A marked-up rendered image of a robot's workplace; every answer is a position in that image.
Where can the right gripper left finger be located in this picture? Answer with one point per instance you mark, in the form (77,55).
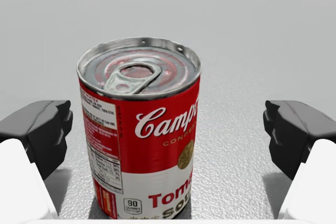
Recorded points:
(39,134)

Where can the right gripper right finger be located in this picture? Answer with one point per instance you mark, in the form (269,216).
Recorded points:
(294,134)

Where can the red and white can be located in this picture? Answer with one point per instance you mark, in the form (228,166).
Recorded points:
(147,134)

